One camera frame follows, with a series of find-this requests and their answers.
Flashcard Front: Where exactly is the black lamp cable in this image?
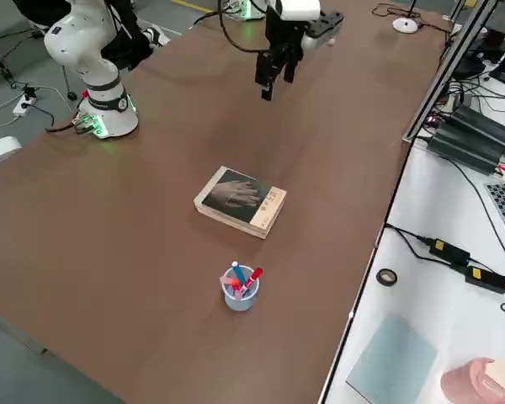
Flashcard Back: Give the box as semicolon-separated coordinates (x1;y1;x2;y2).
369;3;452;34

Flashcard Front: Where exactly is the black power brick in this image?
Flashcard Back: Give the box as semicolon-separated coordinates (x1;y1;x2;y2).
450;104;505;146
427;125;505;174

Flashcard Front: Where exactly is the person's black white shoe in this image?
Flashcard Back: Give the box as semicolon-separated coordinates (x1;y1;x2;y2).
144;24;172;48

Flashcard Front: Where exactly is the pink round container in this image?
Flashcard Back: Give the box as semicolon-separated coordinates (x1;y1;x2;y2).
440;357;505;404

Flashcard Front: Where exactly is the green and white book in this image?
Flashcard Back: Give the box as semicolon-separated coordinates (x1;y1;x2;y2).
195;208;277;242

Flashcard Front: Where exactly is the pink highlighter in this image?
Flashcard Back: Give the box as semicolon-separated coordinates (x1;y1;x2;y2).
220;274;242;295

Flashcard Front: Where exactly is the red marker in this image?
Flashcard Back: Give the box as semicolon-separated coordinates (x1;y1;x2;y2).
238;267;264;295

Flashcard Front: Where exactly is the dark book with hands cover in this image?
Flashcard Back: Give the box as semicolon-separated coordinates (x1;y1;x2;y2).
193;165;288;231

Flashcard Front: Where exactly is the blue and white marker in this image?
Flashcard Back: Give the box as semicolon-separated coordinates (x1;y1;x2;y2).
231;260;247;288

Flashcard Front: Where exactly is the white power strip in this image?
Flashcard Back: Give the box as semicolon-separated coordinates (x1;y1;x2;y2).
12;94;40;117

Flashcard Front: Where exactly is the black power adapter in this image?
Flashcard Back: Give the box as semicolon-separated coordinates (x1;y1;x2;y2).
428;237;471;267
464;265;505;295

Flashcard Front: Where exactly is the black tape roll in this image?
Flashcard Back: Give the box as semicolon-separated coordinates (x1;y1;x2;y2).
376;268;398;288

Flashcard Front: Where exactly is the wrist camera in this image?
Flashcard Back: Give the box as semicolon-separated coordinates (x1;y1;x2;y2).
300;11;346;54

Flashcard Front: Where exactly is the white desk lamp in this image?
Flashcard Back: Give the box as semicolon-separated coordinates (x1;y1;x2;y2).
392;0;420;35

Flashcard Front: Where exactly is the pale blue pad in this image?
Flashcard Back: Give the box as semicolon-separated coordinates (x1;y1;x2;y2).
345;315;439;404

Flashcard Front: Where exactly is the aluminium frame post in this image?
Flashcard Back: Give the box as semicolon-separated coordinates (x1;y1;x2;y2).
401;0;496;143

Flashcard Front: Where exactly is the black arm base cable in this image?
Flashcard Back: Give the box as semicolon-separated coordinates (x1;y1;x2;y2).
45;119;88;136

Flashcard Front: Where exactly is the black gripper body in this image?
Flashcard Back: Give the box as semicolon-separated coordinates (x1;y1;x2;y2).
264;6;309;55

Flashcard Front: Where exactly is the person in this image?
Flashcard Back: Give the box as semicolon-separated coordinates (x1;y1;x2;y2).
99;0;155;72

